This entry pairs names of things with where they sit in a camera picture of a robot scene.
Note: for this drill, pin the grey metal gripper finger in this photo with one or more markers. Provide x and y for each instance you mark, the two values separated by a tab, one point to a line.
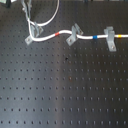
27	9

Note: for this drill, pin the middle grey cable clip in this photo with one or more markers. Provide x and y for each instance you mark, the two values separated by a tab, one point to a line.
76	30

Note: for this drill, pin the grey cable clip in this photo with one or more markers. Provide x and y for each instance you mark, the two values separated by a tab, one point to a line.
76	30
35	33
110	35

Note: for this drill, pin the left grey cable clip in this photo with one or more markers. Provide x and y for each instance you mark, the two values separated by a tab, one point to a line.
35	33

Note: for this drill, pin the right grey cable clip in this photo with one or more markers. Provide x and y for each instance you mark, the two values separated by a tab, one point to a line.
110	35

